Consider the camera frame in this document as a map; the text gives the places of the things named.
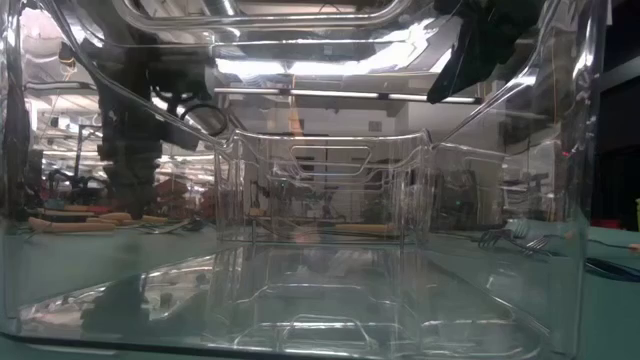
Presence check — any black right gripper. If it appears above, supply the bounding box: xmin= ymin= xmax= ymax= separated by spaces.
xmin=427 ymin=14 xmax=531 ymax=104

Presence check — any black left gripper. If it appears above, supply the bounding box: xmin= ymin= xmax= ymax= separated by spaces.
xmin=97 ymin=107 xmax=166 ymax=218

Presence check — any iridescent fork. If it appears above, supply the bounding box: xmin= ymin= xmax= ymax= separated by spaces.
xmin=477 ymin=228 xmax=584 ymax=265

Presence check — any clear plastic bin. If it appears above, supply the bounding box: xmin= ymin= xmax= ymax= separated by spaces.
xmin=264 ymin=157 xmax=406 ymax=236
xmin=0 ymin=0 xmax=614 ymax=360
xmin=213 ymin=129 xmax=434 ymax=247

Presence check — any long ceiling tube light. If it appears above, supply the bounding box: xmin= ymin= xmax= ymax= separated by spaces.
xmin=213 ymin=87 xmax=485 ymax=106

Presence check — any green table mat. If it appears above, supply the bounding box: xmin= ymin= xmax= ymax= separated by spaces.
xmin=0 ymin=219 xmax=640 ymax=360

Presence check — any black metal frame stand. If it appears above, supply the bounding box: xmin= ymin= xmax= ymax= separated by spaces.
xmin=72 ymin=123 xmax=101 ymax=194

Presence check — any wooden table with black frame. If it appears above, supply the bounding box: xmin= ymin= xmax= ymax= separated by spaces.
xmin=37 ymin=207 xmax=96 ymax=221

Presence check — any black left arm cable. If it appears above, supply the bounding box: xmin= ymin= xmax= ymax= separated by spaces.
xmin=178 ymin=102 xmax=230 ymax=137

